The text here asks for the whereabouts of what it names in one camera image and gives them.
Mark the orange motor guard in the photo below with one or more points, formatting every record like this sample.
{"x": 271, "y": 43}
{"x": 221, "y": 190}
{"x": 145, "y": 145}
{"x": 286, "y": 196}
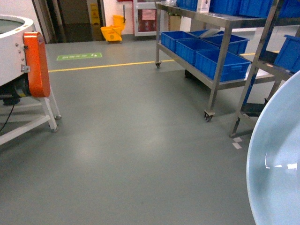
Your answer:
{"x": 38, "y": 75}

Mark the white round turntable machine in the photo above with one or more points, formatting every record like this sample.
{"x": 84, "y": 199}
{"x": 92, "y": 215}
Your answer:
{"x": 18, "y": 103}

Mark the light blue round tray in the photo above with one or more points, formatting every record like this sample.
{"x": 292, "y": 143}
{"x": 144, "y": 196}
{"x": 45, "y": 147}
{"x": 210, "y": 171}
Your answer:
{"x": 273, "y": 159}

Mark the yellow mop bucket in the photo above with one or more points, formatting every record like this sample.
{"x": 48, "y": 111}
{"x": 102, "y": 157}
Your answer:
{"x": 113, "y": 33}

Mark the blue bin on cart middle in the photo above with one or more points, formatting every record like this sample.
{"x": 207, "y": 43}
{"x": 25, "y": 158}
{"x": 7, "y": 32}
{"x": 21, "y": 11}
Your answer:
{"x": 187, "y": 48}

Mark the stainless steel shelf rack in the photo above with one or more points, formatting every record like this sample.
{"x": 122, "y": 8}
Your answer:
{"x": 279, "y": 66}

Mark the yellow wet floor sign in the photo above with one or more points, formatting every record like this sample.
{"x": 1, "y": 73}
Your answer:
{"x": 94, "y": 13}

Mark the blue bin on cart right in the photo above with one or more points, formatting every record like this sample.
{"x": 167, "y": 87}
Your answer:
{"x": 237, "y": 45}

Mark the blue bin on cart back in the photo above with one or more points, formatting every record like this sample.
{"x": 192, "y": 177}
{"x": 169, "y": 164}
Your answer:
{"x": 169, "y": 38}

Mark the stainless steel cart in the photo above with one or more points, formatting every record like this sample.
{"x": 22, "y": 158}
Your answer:
{"x": 228, "y": 22}

